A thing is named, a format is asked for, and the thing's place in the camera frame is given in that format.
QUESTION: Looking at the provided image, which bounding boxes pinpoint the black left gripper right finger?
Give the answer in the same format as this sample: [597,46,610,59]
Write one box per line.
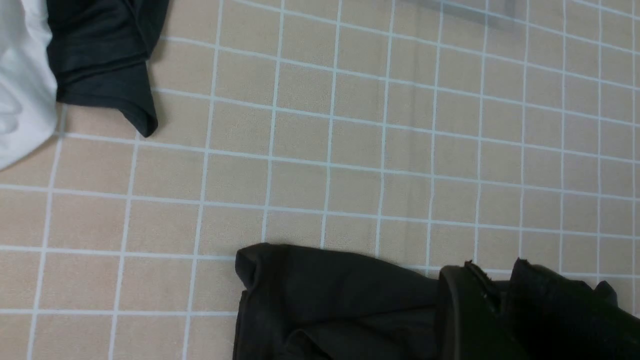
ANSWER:
[502,259,640,360]

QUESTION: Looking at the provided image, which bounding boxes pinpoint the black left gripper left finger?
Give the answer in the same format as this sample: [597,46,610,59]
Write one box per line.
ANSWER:
[434,260,530,360]

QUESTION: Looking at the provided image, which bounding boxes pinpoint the dark gray long-sleeve shirt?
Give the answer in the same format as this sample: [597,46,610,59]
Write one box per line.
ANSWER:
[232,242,621,360]

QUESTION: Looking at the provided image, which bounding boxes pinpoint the dark teal crumpled shirt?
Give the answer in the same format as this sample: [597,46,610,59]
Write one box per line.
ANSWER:
[46,0,170,138]

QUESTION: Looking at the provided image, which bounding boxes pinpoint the white crumpled shirt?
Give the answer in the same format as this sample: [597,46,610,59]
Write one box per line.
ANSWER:
[0,0,58,169]

